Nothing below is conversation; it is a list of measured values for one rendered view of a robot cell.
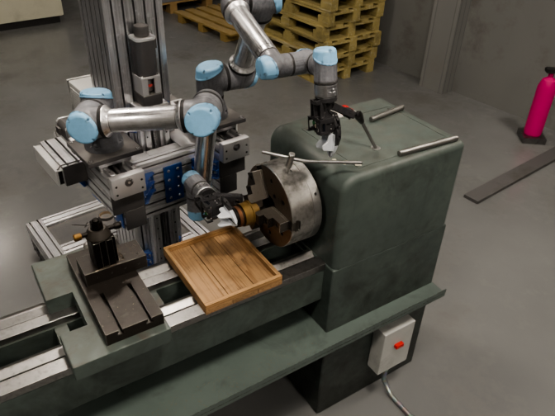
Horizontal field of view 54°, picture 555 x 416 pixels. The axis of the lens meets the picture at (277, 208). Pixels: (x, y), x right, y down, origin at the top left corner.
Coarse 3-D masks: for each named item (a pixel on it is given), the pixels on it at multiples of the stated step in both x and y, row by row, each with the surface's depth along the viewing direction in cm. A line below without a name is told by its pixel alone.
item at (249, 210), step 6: (240, 204) 190; (246, 204) 190; (252, 204) 192; (234, 210) 188; (240, 210) 188; (246, 210) 188; (252, 210) 189; (258, 210) 191; (240, 216) 187; (246, 216) 188; (252, 216) 189; (240, 222) 188; (246, 222) 189; (252, 222) 191
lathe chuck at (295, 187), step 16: (272, 160) 195; (272, 176) 188; (288, 176) 186; (272, 192) 192; (288, 192) 183; (304, 192) 186; (288, 208) 184; (304, 208) 186; (304, 224) 188; (272, 240) 202; (288, 240) 191
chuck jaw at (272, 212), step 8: (272, 208) 192; (256, 216) 189; (264, 216) 188; (272, 216) 188; (280, 216) 188; (264, 224) 190; (272, 224) 189; (280, 224) 185; (288, 224) 187; (296, 224) 187; (280, 232) 187
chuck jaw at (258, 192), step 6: (258, 168) 196; (252, 174) 192; (258, 174) 192; (252, 180) 193; (258, 180) 192; (264, 180) 194; (246, 186) 194; (252, 186) 191; (258, 186) 192; (264, 186) 194; (252, 192) 191; (258, 192) 192; (264, 192) 194; (246, 198) 192; (252, 198) 191; (258, 198) 192; (264, 198) 194
